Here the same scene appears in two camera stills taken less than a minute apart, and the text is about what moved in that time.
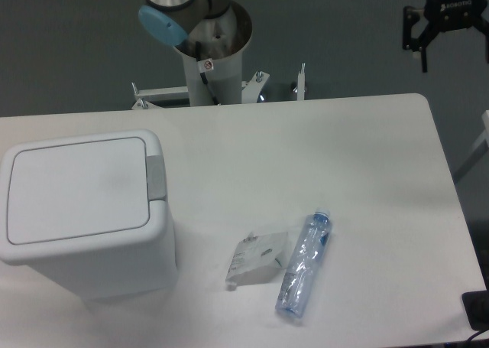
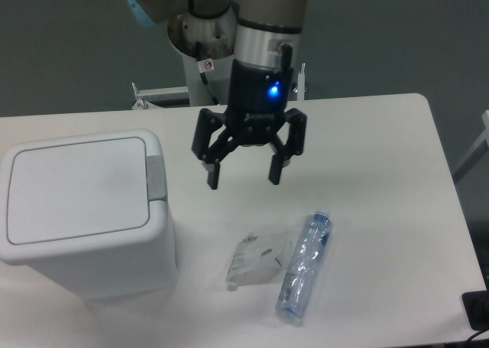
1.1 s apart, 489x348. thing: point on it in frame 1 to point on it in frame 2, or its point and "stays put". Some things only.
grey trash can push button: (156, 181) stays put
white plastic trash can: (89, 213) stays put
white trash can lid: (77, 189) stays put
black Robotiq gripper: (449, 5) to (256, 110)
